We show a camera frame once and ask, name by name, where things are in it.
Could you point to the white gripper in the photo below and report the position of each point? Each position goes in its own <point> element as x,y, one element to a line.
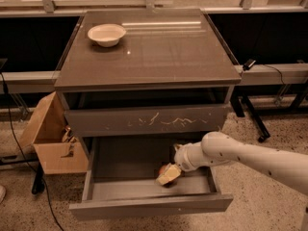
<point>181,156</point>

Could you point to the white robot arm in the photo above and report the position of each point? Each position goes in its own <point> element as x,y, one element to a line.
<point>216,148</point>

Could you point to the brown cardboard box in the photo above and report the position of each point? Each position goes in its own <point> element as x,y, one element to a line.
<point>48,134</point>

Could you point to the black stand leg left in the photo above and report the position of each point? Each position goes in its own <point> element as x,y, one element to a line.
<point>38,185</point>

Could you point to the grey top drawer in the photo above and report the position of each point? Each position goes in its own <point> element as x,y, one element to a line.
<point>147,120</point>

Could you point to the white bowl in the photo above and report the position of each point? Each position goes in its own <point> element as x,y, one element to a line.
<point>106,35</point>

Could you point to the grey drawer cabinet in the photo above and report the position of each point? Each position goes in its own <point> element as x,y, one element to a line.
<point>168,57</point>

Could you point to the red apple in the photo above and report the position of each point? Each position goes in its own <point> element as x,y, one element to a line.
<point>162,169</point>

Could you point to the open grey middle drawer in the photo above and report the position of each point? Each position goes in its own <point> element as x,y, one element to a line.
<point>121,181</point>

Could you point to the black adapter with cable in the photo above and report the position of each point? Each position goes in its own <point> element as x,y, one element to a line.
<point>250,63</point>

